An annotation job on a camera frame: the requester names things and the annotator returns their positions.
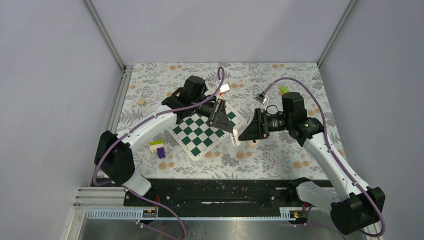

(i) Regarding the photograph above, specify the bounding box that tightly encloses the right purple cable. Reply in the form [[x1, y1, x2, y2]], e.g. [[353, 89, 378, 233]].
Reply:
[[263, 77, 387, 240]]

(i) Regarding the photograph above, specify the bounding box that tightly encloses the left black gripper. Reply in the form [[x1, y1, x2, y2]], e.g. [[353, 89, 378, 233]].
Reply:
[[191, 97, 235, 134]]

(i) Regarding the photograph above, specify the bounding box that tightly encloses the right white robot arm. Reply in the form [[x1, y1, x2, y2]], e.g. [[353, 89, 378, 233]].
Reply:
[[238, 92, 386, 235]]

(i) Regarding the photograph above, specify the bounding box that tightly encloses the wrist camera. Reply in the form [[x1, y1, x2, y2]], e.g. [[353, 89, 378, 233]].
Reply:
[[217, 83, 231, 97], [255, 92, 269, 105]]

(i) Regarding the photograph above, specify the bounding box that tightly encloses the purple cable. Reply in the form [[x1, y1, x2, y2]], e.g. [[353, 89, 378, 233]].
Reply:
[[92, 66, 226, 240], [263, 77, 387, 240]]

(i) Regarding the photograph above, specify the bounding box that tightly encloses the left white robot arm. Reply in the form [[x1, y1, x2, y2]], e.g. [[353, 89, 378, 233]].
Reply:
[[94, 75, 238, 206]]

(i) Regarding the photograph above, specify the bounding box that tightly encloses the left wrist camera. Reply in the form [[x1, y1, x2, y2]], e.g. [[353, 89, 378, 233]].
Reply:
[[217, 83, 231, 97]]

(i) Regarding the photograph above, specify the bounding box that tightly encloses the beige earbud charging case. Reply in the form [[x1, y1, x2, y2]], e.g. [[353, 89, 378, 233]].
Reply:
[[248, 140, 258, 147]]

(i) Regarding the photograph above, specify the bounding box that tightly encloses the green white purple block stack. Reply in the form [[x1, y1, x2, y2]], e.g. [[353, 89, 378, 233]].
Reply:
[[149, 140, 166, 159]]

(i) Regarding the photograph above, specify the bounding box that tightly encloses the green block right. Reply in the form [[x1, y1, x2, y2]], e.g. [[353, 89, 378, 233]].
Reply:
[[278, 85, 289, 94]]

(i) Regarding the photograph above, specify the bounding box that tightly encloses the floral patterned table mat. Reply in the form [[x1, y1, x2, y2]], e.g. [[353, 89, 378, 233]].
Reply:
[[117, 63, 343, 180]]

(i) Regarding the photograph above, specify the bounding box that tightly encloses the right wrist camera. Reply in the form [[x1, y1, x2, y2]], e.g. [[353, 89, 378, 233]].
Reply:
[[255, 92, 269, 105]]

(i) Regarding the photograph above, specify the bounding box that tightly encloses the white earbud case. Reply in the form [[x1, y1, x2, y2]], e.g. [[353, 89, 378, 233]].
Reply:
[[230, 128, 241, 147]]

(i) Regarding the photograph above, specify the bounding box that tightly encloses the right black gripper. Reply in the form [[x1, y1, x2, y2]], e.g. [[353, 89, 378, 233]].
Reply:
[[238, 107, 292, 141]]

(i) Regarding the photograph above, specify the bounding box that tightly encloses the green white chessboard mat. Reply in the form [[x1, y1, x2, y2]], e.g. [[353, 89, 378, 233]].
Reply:
[[168, 112, 230, 161]]

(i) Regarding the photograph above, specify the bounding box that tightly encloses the white slotted cable duct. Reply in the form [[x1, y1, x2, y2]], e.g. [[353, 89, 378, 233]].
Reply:
[[85, 207, 299, 221]]

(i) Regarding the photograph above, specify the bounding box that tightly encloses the small wooden cube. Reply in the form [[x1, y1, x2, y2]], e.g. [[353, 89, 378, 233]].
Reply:
[[138, 98, 146, 106]]

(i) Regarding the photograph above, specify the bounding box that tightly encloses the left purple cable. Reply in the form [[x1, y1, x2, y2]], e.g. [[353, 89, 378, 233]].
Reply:
[[92, 66, 226, 240]]

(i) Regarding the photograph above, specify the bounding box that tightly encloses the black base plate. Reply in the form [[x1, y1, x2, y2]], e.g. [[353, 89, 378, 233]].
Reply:
[[145, 178, 312, 218]]

